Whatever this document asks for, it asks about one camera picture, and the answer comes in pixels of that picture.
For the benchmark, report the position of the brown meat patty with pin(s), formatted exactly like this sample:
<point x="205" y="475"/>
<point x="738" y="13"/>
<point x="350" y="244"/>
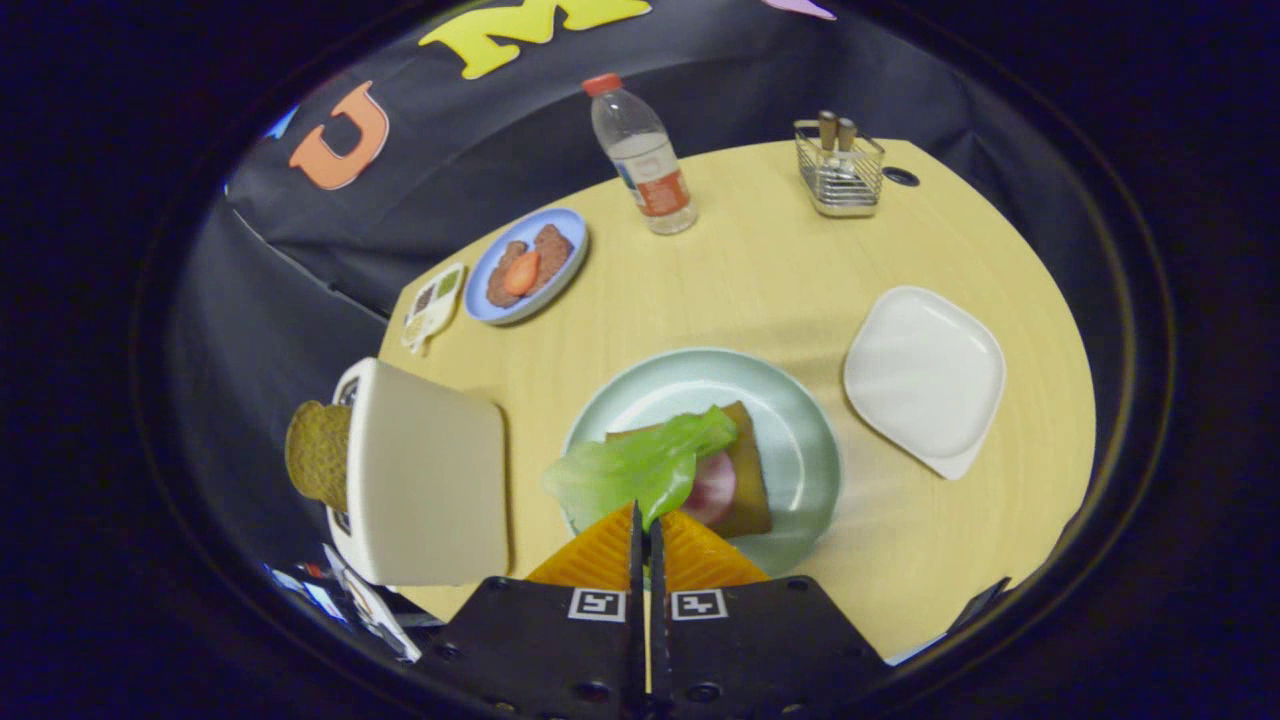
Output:
<point x="553" y="255"/>
<point x="500" y="290"/>

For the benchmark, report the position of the brown toast slice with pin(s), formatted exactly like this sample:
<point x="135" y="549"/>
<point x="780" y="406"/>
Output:
<point x="752" y="490"/>
<point x="318" y="455"/>

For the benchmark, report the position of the pale green round plate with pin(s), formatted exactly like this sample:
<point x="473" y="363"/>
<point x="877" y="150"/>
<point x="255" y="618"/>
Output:
<point x="790" y="440"/>

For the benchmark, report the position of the white square plate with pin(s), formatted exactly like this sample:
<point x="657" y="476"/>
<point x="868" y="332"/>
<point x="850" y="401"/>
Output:
<point x="925" y="375"/>

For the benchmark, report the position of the white printed sheet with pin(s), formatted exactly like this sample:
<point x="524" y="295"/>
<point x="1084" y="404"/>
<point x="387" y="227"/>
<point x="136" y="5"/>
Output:
<point x="385" y="620"/>

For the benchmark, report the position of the orange tomato slice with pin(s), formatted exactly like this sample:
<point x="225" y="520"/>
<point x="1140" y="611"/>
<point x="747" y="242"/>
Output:
<point x="521" y="272"/>

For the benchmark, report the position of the white toaster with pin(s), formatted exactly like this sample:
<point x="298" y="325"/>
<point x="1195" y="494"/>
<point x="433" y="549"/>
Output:
<point x="430" y="480"/>

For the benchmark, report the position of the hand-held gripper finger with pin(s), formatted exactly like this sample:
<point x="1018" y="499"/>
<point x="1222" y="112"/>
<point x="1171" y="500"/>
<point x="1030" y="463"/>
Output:
<point x="655" y="570"/>
<point x="635" y="565"/>

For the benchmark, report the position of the clear plastic bottle red cap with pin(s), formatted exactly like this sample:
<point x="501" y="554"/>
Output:
<point x="650" y="165"/>

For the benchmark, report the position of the pink ham slice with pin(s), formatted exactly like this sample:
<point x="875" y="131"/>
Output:
<point x="715" y="490"/>

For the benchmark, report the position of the white divided seasoning tray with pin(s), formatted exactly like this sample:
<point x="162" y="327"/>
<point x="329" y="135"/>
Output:
<point x="433" y="305"/>

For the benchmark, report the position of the blue round plate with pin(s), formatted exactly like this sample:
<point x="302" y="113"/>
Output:
<point x="570" y="225"/>

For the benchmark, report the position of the black table grommet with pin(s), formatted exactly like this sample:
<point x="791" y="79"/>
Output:
<point x="901" y="177"/>

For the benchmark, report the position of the green lettuce leaf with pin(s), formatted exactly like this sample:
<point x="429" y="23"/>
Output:
<point x="630" y="465"/>

